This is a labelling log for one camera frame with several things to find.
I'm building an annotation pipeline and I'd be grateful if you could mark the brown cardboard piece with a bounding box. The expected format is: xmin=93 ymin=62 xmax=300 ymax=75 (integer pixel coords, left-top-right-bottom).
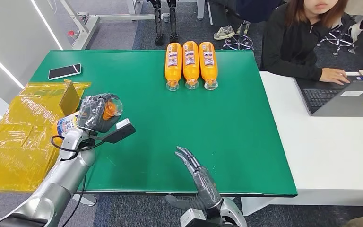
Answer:
xmin=59 ymin=79 xmax=81 ymax=116

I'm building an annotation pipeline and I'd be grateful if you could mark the white desk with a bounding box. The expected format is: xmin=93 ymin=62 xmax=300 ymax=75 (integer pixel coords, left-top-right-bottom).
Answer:
xmin=241 ymin=71 xmax=363 ymax=217

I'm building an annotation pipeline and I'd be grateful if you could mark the yellow plastic bag stack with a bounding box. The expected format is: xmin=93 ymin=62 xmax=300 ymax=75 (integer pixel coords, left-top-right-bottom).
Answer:
xmin=0 ymin=79 xmax=91 ymax=193

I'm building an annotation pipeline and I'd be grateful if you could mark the green table mat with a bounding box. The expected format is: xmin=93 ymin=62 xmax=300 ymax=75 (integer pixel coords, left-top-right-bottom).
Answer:
xmin=29 ymin=50 xmax=298 ymax=198

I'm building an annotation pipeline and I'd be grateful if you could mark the black smartphone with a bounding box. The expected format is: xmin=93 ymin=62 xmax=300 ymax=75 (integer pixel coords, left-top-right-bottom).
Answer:
xmin=48 ymin=63 xmax=83 ymax=81

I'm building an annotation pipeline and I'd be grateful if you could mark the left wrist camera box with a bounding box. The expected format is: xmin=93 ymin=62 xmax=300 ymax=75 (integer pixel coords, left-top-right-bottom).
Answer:
xmin=101 ymin=118 xmax=137 ymax=145

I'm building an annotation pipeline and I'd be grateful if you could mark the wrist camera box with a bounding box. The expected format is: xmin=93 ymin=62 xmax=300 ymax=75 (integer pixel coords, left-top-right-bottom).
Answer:
xmin=101 ymin=118 xmax=137 ymax=145
xmin=180 ymin=208 xmax=208 ymax=227

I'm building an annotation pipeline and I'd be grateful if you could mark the chrome chair base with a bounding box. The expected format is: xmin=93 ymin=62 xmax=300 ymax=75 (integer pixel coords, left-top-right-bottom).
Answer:
xmin=318 ymin=29 xmax=356 ymax=56
xmin=222 ymin=21 xmax=254 ymax=52

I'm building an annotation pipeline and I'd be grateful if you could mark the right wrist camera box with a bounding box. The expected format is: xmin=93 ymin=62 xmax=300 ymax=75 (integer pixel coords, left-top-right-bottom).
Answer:
xmin=180 ymin=208 xmax=208 ymax=227

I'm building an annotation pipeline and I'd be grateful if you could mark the black robot leg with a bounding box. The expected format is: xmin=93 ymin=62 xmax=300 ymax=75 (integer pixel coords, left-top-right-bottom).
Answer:
xmin=147 ymin=0 xmax=166 ymax=47
xmin=166 ymin=0 xmax=180 ymax=44

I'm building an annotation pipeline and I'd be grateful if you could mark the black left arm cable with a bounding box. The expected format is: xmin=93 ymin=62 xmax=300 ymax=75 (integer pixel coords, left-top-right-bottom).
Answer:
xmin=50 ymin=134 xmax=107 ymax=227

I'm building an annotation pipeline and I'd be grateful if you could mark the white desk frame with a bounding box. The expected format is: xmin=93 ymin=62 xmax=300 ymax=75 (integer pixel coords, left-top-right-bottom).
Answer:
xmin=56 ymin=0 xmax=206 ymax=51

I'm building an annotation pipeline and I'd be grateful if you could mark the orange juice bottle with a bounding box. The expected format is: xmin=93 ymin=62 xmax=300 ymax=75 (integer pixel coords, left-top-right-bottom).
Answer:
xmin=198 ymin=41 xmax=219 ymax=91
xmin=164 ymin=42 xmax=183 ymax=92
xmin=51 ymin=97 xmax=123 ymax=147
xmin=182 ymin=41 xmax=200 ymax=90

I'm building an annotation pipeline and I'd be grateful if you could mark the grey laptop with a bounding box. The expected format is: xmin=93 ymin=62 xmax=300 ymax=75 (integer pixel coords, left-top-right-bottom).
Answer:
xmin=294 ymin=75 xmax=363 ymax=117

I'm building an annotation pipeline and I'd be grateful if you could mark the person's hand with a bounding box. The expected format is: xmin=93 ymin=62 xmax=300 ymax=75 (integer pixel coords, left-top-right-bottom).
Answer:
xmin=319 ymin=68 xmax=351 ymax=86

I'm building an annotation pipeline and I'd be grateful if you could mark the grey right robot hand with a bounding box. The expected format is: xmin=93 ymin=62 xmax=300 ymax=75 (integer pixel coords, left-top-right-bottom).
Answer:
xmin=164 ymin=146 xmax=223 ymax=211

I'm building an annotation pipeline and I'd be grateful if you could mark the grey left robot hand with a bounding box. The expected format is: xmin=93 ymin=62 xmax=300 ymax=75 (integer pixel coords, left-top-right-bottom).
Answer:
xmin=78 ymin=93 xmax=122 ymax=134

